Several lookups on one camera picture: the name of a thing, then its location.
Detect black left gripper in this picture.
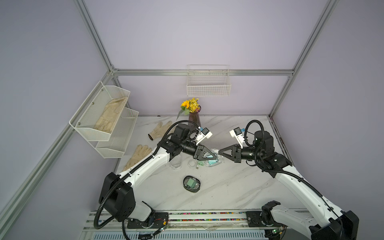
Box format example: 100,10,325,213
180,140,216,161

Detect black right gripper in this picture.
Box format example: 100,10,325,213
219,144,263,164

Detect teal wall charger plug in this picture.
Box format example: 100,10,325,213
207,160,220,167

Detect light green usb charger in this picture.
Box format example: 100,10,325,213
187,179,197,189

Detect clear pouch with black zipper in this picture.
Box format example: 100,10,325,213
183,176,201,193

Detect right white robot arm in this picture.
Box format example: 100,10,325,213
219,120,360,240

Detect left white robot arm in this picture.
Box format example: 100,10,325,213
93,120,216,230

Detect cream knit work glove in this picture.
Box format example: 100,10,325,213
148,121,173,141

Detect dark ribbed glass vase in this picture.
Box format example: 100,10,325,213
189,112,202,127

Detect yellow leather work glove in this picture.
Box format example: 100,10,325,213
123,145,152,171

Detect yellow flower bouquet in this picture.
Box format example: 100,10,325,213
177,98,201,118

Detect lower white mesh shelf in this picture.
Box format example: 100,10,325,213
95,108,139,159

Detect white mesh shelf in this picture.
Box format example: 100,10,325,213
95,108,139,159
69,82,131,142

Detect beige glove in shelf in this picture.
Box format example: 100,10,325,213
94,97,128,134

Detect upper white mesh shelf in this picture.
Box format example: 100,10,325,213
69,82,131,142

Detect white wire wall basket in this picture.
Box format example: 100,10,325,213
187,65,232,98

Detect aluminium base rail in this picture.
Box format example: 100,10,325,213
83,208,331,232

